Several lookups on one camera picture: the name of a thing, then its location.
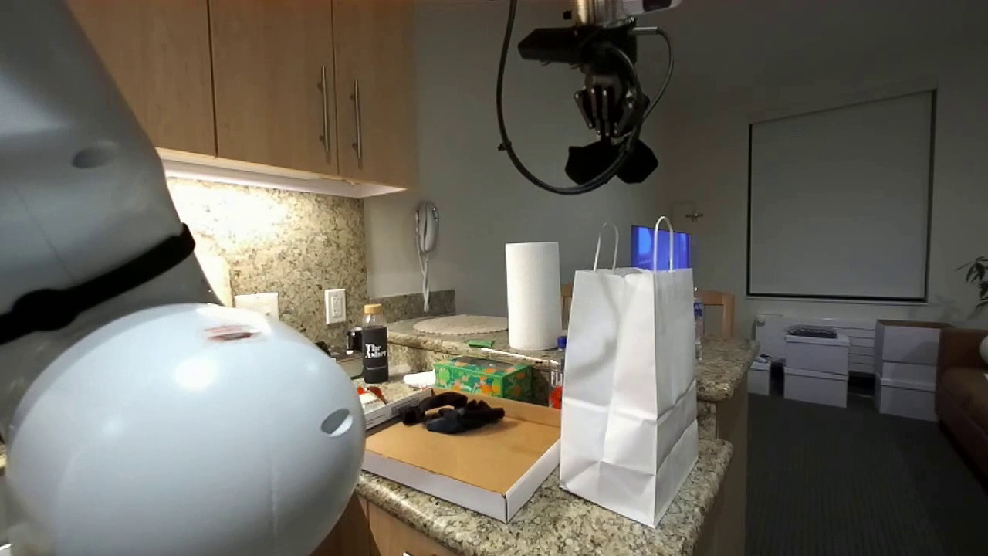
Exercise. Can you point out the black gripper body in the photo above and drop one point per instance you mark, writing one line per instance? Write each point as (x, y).
(605, 55)

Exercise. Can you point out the single black sock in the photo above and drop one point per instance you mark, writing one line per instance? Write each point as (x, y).
(587, 163)

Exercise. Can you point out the black sock pile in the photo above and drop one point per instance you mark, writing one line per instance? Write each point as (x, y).
(451, 412)

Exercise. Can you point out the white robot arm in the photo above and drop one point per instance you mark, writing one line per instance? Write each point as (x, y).
(139, 415)

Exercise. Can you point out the white paper bag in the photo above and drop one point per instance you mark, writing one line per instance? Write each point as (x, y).
(632, 390)

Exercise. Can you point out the white paper towel roll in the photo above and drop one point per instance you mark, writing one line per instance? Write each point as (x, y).
(531, 294)

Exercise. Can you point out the white projector screen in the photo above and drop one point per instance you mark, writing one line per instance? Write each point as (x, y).
(842, 201)

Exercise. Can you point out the wooden upper cabinets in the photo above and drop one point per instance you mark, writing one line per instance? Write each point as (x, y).
(294, 83)

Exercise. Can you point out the green tissue box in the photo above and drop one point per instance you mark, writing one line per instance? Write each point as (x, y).
(493, 377)

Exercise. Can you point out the dark sauce bottle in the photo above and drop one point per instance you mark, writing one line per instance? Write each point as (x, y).
(374, 343)

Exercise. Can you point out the cardboard tray box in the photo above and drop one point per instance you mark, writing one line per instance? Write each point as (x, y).
(488, 469)

